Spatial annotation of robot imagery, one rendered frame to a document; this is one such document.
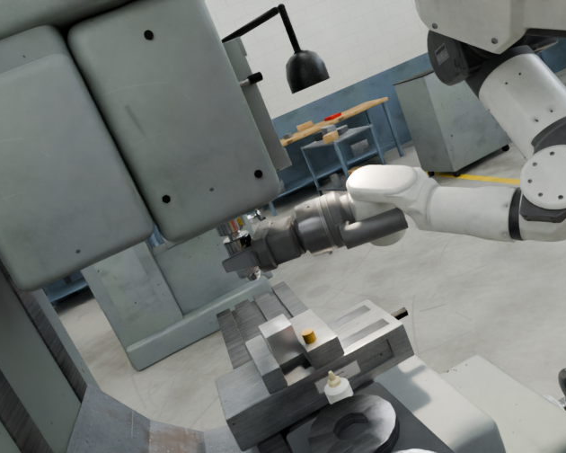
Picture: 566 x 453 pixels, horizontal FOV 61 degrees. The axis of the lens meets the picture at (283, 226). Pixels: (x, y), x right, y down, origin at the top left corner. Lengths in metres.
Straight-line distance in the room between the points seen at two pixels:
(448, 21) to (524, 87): 0.14
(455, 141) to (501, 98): 4.54
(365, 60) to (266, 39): 1.60
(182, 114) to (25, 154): 0.20
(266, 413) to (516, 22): 0.67
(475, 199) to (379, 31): 7.59
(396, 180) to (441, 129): 4.45
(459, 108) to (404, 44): 3.25
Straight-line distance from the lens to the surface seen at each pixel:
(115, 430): 0.97
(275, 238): 0.73
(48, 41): 0.68
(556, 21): 0.58
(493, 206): 0.66
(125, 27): 0.68
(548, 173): 0.62
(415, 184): 0.69
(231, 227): 0.76
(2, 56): 0.69
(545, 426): 1.05
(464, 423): 0.90
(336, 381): 0.76
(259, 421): 0.87
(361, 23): 8.11
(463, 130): 5.30
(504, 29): 0.61
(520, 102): 0.70
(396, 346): 0.90
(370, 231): 0.70
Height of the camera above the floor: 1.44
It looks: 14 degrees down
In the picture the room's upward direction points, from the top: 23 degrees counter-clockwise
